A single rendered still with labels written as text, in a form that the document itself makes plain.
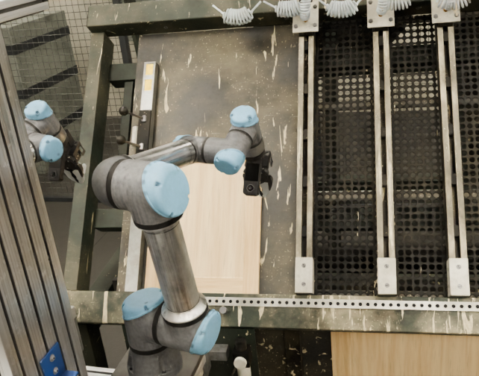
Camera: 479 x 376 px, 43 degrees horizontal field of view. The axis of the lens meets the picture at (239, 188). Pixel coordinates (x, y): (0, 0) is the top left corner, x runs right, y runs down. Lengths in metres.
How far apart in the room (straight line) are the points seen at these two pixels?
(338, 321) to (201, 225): 0.62
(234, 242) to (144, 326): 0.78
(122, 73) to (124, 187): 1.45
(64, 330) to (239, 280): 0.88
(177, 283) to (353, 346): 1.23
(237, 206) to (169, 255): 0.95
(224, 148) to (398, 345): 1.23
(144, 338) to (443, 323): 1.04
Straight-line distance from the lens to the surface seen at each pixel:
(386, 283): 2.17
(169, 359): 1.70
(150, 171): 1.31
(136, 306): 1.61
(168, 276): 1.45
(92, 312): 2.41
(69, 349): 1.60
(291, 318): 2.20
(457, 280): 2.19
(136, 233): 2.40
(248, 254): 2.28
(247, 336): 2.25
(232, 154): 1.64
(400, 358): 2.58
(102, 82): 2.70
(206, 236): 2.33
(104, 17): 2.74
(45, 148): 1.84
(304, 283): 2.18
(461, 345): 2.56
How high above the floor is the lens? 2.14
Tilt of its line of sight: 24 degrees down
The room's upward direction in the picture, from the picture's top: 6 degrees counter-clockwise
